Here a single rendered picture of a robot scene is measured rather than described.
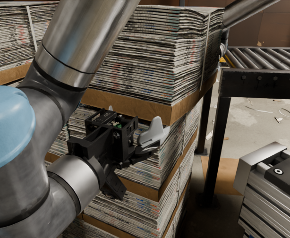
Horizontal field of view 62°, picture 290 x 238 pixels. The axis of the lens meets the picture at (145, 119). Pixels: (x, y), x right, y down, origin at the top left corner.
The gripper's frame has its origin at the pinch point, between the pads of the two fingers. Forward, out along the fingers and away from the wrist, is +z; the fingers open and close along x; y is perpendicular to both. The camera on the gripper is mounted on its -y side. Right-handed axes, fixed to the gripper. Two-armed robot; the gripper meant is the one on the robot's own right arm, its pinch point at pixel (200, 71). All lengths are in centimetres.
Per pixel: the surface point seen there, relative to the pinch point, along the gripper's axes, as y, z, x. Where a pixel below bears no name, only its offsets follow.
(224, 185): -85, -42, 13
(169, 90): 8.1, 42.6, 4.5
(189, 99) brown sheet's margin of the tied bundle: 2.3, 31.8, 5.8
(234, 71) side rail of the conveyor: -5.2, -23.9, 9.5
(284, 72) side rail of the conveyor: -5.3, -31.8, 28.5
